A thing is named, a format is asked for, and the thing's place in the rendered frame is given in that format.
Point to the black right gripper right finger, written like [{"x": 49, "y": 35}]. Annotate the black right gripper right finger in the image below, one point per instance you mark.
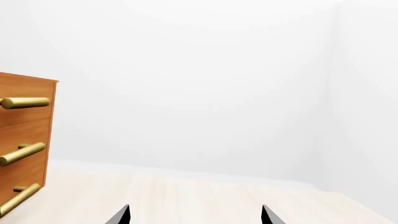
[{"x": 270, "y": 217}]

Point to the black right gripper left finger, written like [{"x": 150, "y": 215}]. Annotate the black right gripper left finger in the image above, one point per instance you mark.
[{"x": 122, "y": 217}]

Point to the wooden drawer cabinet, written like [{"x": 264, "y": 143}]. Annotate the wooden drawer cabinet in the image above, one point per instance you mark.
[{"x": 28, "y": 128}]

